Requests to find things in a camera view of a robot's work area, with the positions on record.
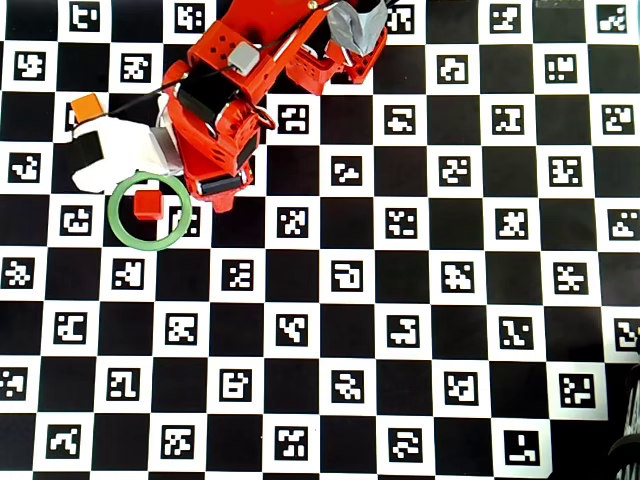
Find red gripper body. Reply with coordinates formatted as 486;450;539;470
169;92;278;200

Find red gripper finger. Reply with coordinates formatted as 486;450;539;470
201;187;247;215

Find red cube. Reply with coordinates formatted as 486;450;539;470
133;189;166;222

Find orange cube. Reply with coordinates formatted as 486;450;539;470
70;93;105;124

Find grey connector block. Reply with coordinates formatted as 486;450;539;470
226;41;262;77

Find green flat ring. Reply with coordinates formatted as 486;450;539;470
107;169;194;252

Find grey duct tape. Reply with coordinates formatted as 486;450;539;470
326;0;390;57

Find black tripod mount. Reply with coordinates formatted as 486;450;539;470
607;363;640;480

